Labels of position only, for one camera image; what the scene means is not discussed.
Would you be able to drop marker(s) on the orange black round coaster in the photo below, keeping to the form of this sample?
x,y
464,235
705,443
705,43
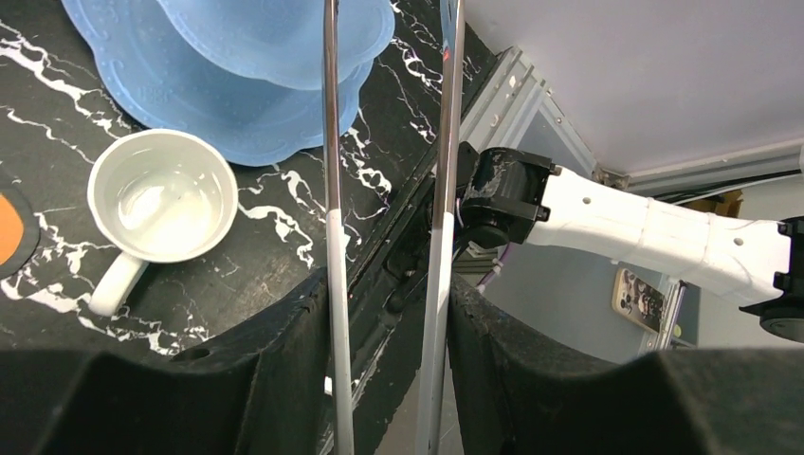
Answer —
x,y
20,232

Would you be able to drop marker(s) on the white ceramic mug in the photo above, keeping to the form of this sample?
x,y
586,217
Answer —
x,y
160,196

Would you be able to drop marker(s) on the steel food tongs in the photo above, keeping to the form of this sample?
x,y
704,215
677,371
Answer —
x,y
389,311

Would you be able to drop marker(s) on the blue three-tier cake stand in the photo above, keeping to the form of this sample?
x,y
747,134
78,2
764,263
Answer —
x,y
245,76

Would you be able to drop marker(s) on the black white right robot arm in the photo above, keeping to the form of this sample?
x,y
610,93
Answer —
x,y
512,197

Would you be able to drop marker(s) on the smartphone with patterned case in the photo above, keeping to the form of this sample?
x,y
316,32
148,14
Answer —
x,y
637,301

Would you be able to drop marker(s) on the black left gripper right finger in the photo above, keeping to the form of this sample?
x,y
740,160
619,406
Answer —
x,y
519,391

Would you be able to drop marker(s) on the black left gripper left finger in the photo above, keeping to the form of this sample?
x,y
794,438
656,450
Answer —
x,y
258,388

